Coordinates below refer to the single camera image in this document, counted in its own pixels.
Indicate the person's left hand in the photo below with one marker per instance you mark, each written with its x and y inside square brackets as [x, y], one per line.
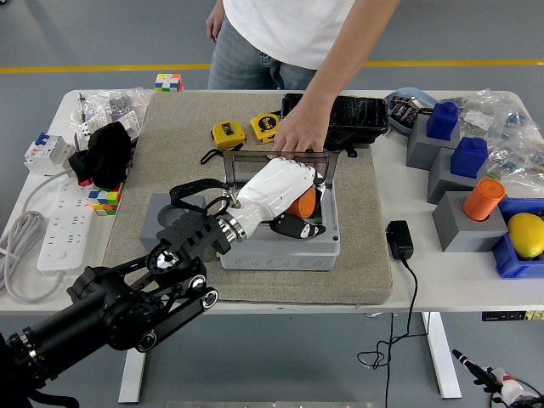
[304, 132]

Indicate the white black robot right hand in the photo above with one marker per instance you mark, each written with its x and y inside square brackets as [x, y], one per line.
[508, 384]

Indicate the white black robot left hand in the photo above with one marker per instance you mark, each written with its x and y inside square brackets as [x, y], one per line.
[276, 187]

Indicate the person's right hand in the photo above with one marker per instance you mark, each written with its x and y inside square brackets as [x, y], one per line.
[216, 19]

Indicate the orange cylindrical battery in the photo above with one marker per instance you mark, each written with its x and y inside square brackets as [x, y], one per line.
[302, 206]
[482, 202]

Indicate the grey enclosure cover clear lid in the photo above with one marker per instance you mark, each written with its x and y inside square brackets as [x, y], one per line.
[289, 248]

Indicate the person's left forearm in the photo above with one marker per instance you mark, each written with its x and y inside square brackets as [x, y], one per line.
[344, 64]

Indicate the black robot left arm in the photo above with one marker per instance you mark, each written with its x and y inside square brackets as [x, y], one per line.
[106, 306]

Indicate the black plastic housing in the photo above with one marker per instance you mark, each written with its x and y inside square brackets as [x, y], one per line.
[361, 115]

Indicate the black table control panel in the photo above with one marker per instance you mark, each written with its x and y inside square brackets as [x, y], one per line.
[506, 316]

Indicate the white table leg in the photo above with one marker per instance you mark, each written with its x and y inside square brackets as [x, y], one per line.
[132, 382]
[442, 361]

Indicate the person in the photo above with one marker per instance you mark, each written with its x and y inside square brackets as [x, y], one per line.
[289, 25]

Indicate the colourful puzzle cube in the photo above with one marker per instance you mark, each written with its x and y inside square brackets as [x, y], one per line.
[169, 83]
[106, 200]

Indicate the light blue bowl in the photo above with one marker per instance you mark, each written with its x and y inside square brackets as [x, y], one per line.
[397, 127]

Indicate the dark snack packets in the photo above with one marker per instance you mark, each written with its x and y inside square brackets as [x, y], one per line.
[404, 111]

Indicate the grey holder block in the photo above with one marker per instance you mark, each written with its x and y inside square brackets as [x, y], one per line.
[442, 183]
[421, 149]
[149, 212]
[463, 236]

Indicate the blue storage bin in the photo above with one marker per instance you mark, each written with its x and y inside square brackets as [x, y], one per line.
[510, 265]

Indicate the grey-brown foam mat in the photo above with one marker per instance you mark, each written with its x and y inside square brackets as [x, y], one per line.
[340, 289]

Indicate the clear bags of small parts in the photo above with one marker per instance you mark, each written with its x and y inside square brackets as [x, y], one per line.
[123, 100]

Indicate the black power adapter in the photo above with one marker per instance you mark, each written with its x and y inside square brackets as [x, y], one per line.
[399, 240]

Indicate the white purple small package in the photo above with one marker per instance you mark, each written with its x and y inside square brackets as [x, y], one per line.
[127, 123]

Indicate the blue plastic bottle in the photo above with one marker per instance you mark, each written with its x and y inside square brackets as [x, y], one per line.
[467, 159]
[442, 123]

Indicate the yellow lemon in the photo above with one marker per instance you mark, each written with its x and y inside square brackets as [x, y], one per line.
[527, 236]

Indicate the thin metal tool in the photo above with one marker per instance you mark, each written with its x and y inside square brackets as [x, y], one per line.
[81, 106]

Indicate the black cloth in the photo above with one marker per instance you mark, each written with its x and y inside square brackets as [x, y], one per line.
[106, 153]

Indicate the clear bags of components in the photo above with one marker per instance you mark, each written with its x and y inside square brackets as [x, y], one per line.
[514, 127]

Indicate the white power strip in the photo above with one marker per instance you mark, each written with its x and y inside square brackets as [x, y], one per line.
[64, 229]

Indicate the white blue circuit breaker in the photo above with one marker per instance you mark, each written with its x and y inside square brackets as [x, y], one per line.
[42, 153]

